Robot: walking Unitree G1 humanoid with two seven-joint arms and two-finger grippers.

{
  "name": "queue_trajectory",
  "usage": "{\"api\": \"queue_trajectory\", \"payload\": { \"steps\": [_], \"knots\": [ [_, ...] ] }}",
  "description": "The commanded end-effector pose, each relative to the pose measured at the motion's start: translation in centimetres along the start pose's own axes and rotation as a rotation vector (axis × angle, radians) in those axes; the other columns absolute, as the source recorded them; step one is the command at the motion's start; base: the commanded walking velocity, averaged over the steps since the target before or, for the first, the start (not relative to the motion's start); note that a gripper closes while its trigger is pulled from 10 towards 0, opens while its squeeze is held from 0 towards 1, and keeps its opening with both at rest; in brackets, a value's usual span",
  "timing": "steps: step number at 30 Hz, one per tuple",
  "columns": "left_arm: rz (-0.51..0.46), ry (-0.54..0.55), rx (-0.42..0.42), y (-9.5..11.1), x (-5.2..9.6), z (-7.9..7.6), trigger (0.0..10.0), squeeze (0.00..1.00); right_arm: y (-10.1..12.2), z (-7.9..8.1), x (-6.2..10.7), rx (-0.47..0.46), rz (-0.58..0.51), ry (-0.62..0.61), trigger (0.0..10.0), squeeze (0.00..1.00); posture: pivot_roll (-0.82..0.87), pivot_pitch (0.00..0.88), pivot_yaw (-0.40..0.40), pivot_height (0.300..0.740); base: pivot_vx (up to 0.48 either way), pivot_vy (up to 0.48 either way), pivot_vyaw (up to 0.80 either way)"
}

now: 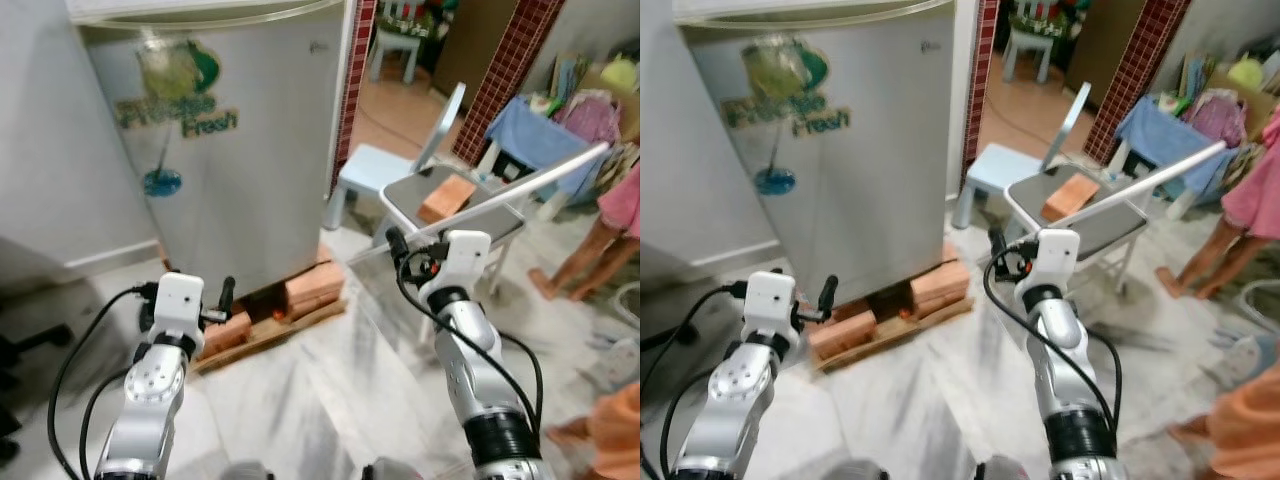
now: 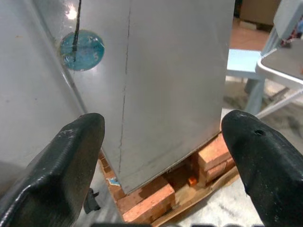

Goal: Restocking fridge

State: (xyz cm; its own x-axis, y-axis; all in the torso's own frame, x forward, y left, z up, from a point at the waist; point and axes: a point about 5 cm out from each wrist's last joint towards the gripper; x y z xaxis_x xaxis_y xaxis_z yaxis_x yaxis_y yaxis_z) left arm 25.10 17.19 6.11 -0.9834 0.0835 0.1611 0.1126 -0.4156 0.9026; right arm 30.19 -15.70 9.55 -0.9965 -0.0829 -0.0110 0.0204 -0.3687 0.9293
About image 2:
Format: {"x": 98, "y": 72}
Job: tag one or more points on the small orange block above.
{"x": 192, "y": 181}

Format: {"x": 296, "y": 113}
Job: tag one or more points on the blue paper scrap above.
{"x": 113, "y": 182}

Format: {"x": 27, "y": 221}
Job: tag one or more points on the silver fridge body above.
{"x": 177, "y": 82}

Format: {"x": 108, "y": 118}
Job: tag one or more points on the blue round sticker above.
{"x": 90, "y": 52}

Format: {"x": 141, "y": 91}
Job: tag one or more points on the white plastic chair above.
{"x": 281, "y": 59}

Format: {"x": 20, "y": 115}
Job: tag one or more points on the brown cardboard box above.
{"x": 258, "y": 10}

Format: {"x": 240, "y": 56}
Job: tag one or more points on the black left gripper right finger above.
{"x": 267, "y": 170}

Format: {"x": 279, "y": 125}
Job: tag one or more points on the silver fridge door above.
{"x": 106, "y": 99}

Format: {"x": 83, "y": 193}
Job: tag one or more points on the pale blue kid chair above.
{"x": 243, "y": 61}

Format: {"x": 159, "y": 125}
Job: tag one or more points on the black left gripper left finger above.
{"x": 52, "y": 170}

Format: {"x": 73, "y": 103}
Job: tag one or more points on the red clay brick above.
{"x": 146, "y": 203}
{"x": 213, "y": 153}
{"x": 220, "y": 171}
{"x": 106, "y": 165}

